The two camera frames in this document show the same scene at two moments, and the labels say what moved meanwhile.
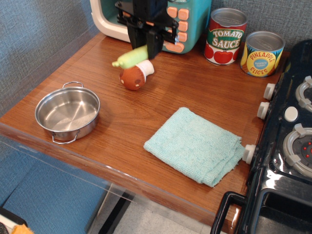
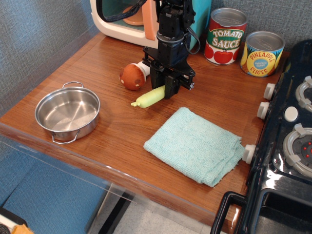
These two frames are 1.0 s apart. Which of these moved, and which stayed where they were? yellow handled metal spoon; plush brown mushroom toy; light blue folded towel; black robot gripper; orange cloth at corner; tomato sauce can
Moved: black robot gripper; yellow handled metal spoon
Stayed: plush brown mushroom toy; tomato sauce can; light blue folded towel; orange cloth at corner
